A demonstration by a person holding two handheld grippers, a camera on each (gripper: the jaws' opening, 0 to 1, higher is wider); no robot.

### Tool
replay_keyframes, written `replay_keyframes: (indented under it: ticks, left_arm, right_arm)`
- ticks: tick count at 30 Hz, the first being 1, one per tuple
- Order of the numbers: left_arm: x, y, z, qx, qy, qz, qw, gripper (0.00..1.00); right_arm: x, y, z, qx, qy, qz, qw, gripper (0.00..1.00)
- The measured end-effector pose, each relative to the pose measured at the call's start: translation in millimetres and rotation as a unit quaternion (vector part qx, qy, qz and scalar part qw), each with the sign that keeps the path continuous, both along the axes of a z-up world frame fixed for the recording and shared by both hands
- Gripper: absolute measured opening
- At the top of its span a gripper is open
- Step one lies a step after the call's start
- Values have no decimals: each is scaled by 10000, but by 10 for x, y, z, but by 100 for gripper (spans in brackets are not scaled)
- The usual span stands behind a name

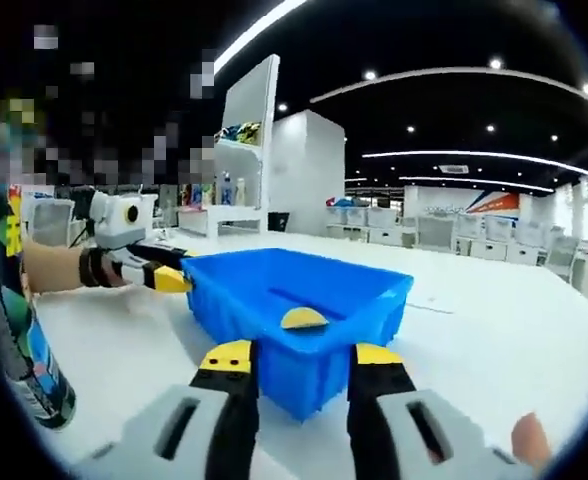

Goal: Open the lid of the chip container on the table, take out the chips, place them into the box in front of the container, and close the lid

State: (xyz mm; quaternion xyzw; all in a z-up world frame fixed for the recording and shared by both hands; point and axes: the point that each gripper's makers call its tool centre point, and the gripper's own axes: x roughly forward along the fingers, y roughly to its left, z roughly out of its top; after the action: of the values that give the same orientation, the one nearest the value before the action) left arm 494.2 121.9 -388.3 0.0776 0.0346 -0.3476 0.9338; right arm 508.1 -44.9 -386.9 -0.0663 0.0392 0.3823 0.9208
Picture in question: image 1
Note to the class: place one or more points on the tall white shelf unit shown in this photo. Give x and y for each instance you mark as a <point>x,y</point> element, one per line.
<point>246,100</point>

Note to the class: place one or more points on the white table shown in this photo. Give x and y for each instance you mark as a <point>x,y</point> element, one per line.
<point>474,350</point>

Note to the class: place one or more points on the blue bottle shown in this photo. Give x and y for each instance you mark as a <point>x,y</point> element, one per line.
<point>227,190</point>

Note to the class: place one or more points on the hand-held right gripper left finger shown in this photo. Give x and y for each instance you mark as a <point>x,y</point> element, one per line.
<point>199,430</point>

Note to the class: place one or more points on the black waste bin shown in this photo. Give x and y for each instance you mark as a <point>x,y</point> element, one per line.
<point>279,221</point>

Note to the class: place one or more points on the blue plastic box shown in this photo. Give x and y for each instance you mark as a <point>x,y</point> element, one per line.
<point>299,370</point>

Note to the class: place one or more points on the person's right hand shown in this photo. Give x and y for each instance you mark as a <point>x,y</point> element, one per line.
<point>531,442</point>

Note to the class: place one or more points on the white mesh office chair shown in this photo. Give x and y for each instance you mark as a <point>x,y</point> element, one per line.
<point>51,222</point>

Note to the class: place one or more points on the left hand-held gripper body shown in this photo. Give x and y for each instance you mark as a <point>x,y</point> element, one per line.
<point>119,230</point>

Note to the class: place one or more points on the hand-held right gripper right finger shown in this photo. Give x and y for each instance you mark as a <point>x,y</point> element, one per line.
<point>414,435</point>

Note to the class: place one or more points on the person's left hand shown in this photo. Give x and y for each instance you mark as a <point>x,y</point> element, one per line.
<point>96,267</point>

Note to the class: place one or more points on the red and blue wall banner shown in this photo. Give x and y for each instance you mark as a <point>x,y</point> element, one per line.
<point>494,202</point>

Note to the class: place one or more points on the dark patterned chip container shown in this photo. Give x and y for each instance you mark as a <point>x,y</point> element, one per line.
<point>29,350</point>

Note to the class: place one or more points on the white bottle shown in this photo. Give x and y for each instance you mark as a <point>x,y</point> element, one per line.
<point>242,192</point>

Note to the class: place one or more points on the colourful packets on shelf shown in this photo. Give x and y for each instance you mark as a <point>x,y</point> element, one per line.
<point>239,134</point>

